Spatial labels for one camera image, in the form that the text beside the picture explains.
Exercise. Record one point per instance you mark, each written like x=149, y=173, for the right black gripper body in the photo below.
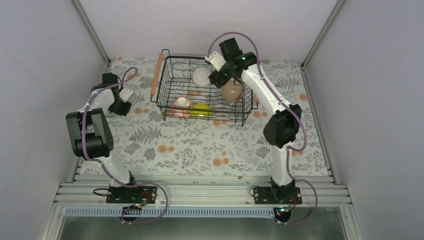
x=216, y=79

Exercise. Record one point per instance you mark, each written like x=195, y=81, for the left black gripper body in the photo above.
x=117, y=108

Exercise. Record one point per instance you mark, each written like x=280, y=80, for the yellow-green bowl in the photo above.
x=200, y=110

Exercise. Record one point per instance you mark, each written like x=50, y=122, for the pink patterned bowl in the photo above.
x=181, y=107

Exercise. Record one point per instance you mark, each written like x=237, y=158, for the light green bowl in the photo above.
x=109, y=114

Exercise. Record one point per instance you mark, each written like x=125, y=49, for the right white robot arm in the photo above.
x=284, y=123

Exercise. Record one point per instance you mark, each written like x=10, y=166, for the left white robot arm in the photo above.
x=91, y=137

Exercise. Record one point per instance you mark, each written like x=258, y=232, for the white ceramic bowl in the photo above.
x=200, y=77

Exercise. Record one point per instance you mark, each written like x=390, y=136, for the beige ceramic bowl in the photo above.
x=232, y=91

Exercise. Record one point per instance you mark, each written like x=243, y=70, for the floral tablecloth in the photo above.
x=149, y=144

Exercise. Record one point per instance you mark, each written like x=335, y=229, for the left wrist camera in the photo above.
x=125, y=94

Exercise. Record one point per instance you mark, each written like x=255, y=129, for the black wire dish rack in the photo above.
x=173, y=79

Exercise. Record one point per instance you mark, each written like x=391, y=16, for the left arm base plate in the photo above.
x=135, y=195

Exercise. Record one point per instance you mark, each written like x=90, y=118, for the aluminium rail frame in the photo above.
x=327, y=212

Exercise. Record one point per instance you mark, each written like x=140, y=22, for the perforated cable duct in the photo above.
x=172, y=212

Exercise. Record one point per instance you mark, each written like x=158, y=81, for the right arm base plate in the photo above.
x=272, y=196

